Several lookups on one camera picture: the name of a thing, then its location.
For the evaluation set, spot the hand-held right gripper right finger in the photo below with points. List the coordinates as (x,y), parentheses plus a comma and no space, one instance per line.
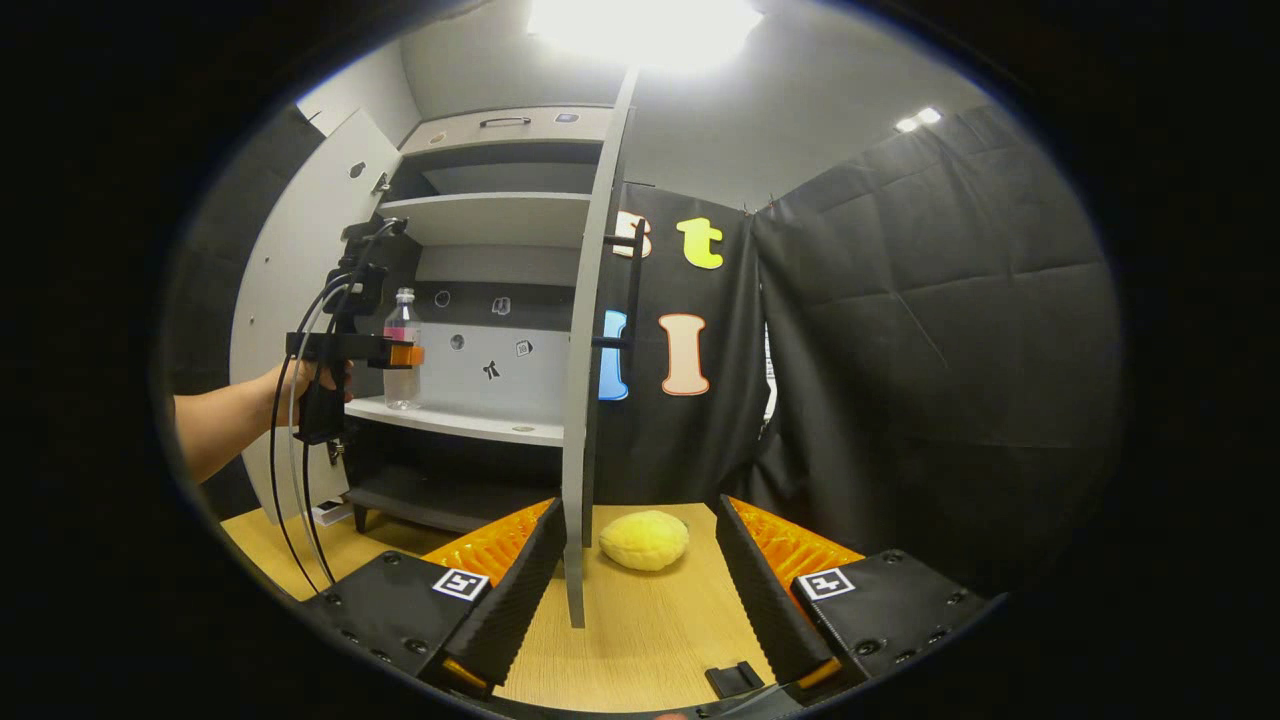
(765,590)

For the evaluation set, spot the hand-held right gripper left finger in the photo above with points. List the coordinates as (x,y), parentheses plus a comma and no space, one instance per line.
(520,590)

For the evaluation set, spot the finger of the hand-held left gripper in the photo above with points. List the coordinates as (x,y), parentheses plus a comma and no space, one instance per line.
(405,355)

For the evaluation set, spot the clear plastic bottle pink label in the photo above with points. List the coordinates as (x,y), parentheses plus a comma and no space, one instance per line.
(402,385)

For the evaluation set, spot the grey cabinet door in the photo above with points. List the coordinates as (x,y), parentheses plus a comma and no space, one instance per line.
(290,250)
(580,400)

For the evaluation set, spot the grey cabinet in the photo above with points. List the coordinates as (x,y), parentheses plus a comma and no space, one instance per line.
(500,220)

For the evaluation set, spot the grey cabinet drawer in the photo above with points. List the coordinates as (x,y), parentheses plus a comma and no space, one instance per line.
(510,128)

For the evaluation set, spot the small black block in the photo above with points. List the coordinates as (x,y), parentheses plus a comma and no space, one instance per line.
(735,678)

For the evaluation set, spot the yellow sponge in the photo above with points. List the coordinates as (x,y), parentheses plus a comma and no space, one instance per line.
(645,540)

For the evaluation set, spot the white flat box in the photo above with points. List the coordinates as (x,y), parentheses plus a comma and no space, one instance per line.
(330,513)

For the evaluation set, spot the black backdrop cloth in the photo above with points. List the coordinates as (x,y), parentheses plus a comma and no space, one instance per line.
(930,350)

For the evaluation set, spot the large ceiling light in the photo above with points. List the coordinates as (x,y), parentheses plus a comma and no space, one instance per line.
(645,25)

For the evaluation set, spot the small ceiling light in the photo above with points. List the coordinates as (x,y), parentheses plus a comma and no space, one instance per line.
(918,120)

